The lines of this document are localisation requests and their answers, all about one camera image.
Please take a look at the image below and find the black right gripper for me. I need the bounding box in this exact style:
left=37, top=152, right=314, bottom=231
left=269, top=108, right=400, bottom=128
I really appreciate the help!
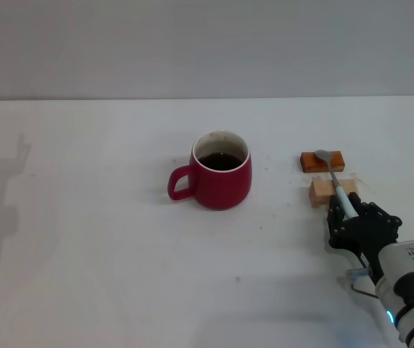
left=326, top=191, right=403, bottom=280

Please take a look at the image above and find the metal spoon with blue handle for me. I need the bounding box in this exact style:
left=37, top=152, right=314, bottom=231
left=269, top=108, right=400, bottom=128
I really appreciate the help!
left=314, top=149, right=358, bottom=220

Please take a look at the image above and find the red ceramic mug with coffee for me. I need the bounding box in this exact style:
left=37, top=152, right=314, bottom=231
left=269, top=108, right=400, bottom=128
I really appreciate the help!
left=167, top=129, right=254, bottom=211

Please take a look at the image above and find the light wooden arch block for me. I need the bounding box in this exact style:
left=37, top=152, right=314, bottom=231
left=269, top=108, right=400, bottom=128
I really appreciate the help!
left=308, top=178, right=358, bottom=208

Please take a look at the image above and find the orange-brown wooden block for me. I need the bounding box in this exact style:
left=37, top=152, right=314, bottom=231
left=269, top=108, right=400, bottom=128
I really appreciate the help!
left=299, top=151, right=347, bottom=174

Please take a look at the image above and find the grey cable with metal plug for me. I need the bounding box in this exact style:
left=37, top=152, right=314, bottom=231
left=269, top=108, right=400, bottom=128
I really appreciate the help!
left=347, top=266, right=380, bottom=300

